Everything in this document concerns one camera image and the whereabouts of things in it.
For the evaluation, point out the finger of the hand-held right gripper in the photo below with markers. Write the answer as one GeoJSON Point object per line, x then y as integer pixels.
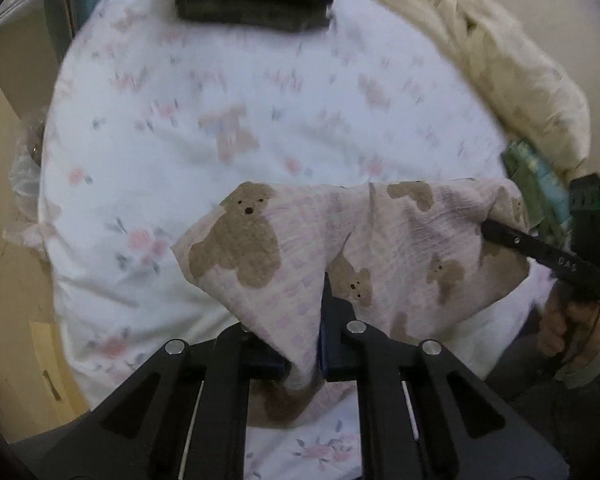
{"type": "Point", "coordinates": [507, 238]}

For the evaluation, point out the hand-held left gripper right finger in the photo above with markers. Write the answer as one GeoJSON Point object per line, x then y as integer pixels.
{"type": "Point", "coordinates": [337, 340]}

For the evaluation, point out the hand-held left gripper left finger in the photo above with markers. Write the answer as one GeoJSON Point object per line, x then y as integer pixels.
{"type": "Point", "coordinates": [215, 410]}

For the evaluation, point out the pink bear print pants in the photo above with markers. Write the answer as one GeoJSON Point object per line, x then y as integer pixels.
{"type": "Point", "coordinates": [290, 260]}

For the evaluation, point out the person's right hand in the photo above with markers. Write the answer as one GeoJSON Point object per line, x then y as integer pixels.
{"type": "Point", "coordinates": [572, 332]}

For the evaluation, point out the green printed cloth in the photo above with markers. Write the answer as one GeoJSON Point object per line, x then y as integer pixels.
{"type": "Point", "coordinates": [535, 175]}

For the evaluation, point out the cream comforter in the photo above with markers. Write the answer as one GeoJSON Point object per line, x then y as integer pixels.
{"type": "Point", "coordinates": [505, 75]}

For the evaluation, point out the white floral bed sheet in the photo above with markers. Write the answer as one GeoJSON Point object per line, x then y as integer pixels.
{"type": "Point", "coordinates": [230, 70]}

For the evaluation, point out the clear plastic bag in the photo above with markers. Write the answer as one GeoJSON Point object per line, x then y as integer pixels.
{"type": "Point", "coordinates": [27, 180]}

